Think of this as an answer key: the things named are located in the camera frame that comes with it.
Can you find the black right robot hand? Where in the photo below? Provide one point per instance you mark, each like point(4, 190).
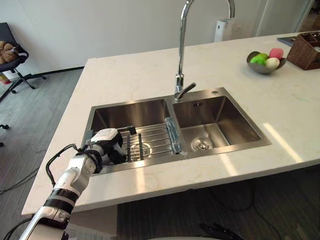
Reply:
point(220, 232)

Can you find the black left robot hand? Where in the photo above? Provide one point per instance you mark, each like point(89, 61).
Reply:
point(105, 135)

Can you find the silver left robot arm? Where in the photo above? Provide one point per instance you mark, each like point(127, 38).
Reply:
point(75, 175)

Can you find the round sink drain strainer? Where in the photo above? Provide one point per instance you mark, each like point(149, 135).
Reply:
point(147, 150)
point(202, 144)

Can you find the stainless steel double sink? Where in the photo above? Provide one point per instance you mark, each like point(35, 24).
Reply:
point(215, 117)

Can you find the black chair caster base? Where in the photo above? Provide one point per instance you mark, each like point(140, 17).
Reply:
point(3, 130)

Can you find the chrome gooseneck faucet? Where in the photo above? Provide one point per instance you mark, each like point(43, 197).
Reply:
point(180, 62)

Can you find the red small box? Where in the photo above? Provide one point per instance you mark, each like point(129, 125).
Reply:
point(4, 78)

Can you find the black office chair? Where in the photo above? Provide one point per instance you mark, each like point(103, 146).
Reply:
point(17, 60)

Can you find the brown plush item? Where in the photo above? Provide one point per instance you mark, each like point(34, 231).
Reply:
point(6, 52)

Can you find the grey metal fruit bowl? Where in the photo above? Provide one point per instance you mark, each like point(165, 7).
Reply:
point(262, 68)

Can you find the green apple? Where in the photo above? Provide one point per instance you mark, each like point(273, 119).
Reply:
point(258, 59)

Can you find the pale round fruit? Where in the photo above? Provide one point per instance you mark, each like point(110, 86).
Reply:
point(272, 63)

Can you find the pink peach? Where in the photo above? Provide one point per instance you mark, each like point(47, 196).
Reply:
point(276, 53)

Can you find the brown wicker basket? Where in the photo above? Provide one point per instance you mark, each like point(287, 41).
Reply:
point(303, 53)

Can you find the grey flat tray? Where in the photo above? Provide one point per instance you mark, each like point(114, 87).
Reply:
point(286, 40)

